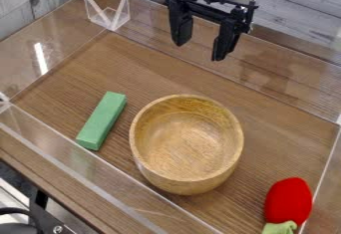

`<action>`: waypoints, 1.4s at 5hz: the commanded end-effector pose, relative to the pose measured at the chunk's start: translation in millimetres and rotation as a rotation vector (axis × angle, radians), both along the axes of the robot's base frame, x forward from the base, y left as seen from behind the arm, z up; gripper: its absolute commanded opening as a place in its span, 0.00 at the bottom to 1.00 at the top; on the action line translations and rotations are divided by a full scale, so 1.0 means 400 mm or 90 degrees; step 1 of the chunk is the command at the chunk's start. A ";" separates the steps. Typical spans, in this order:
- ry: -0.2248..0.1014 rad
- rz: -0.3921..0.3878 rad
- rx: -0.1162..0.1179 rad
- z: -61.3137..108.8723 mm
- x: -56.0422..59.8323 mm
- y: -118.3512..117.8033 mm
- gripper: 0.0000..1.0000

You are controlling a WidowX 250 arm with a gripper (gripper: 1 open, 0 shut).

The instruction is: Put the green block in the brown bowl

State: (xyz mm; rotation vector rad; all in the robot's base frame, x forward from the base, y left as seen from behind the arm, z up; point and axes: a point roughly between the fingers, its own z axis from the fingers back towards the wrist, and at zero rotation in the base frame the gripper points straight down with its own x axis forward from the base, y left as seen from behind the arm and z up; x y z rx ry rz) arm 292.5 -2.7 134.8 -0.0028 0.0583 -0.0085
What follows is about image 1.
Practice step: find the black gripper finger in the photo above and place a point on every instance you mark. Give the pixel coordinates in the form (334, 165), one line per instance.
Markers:
(227, 39)
(181, 22)

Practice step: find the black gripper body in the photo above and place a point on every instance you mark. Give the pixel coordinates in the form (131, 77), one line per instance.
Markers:
(209, 2)

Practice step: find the green rectangular block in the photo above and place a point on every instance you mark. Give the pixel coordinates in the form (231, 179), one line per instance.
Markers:
(101, 121)

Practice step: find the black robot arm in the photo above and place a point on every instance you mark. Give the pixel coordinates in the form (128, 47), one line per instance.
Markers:
(232, 14)

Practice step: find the brown wooden bowl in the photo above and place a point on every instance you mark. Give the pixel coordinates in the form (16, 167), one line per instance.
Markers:
(187, 140)

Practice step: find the red plush strawberry toy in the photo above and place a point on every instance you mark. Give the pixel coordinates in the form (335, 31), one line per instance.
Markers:
(288, 206)

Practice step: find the black table leg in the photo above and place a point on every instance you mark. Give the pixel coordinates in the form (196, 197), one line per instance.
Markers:
(42, 199)

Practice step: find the clear acrylic corner bracket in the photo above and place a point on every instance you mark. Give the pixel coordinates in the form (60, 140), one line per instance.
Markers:
(109, 18)

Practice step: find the clear acrylic front wall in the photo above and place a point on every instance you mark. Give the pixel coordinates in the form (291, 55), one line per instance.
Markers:
(106, 197)

